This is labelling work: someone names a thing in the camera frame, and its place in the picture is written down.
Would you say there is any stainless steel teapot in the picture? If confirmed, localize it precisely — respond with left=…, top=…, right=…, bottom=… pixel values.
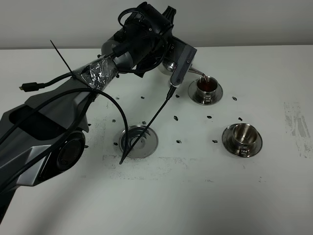
left=157, top=58, right=205, bottom=76

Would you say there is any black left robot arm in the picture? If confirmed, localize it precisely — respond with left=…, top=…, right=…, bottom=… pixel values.
left=0, top=2, right=176, bottom=216

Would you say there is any far stainless steel saucer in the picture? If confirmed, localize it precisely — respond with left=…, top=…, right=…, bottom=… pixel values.
left=188, top=78, right=223, bottom=105

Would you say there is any stainless steel teacup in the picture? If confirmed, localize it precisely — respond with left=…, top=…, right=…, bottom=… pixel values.
left=231, top=123, right=258, bottom=157
left=196, top=77, right=218, bottom=104

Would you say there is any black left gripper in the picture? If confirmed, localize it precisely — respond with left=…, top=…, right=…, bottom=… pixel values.
left=133, top=6, right=177, bottom=77

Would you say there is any far stainless steel teacup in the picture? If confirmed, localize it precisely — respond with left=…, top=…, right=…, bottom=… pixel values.
left=196, top=77, right=218, bottom=104

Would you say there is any stainless steel saucer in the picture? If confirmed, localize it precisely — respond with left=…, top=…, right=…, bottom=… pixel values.
left=188, top=78, right=223, bottom=105
left=222, top=123, right=263, bottom=158

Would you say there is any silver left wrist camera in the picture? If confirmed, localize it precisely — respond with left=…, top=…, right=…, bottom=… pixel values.
left=167, top=37, right=197, bottom=87

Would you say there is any near stainless steel saucer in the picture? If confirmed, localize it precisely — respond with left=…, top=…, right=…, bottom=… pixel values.
left=222, top=123, right=263, bottom=158

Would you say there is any black zip tie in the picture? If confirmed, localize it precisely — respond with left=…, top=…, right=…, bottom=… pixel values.
left=50, top=40, right=98, bottom=102

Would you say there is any near stainless steel teacup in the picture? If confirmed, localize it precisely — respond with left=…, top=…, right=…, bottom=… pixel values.
left=231, top=123, right=258, bottom=157

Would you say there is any steel teapot coaster plate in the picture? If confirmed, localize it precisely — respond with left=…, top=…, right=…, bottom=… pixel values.
left=127, top=125, right=158, bottom=159

